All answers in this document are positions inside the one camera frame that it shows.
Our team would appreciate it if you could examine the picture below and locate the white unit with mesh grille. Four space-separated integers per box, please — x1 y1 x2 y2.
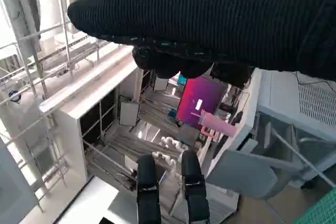
256 70 336 183

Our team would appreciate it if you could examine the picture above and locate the green cutting mat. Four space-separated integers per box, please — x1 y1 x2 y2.
293 189 336 224

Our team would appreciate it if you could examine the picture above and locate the white cabinet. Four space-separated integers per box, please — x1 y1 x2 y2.
39 48 152 183

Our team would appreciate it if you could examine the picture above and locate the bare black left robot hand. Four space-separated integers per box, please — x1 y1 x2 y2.
136 150 211 224

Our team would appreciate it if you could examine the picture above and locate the monitor with magenta screen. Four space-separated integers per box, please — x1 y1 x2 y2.
176 76 228 127

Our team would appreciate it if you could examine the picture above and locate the pink tumbler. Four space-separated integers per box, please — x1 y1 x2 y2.
193 110 238 141

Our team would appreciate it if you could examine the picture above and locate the grey chair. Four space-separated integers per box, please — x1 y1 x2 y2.
206 123 331 200

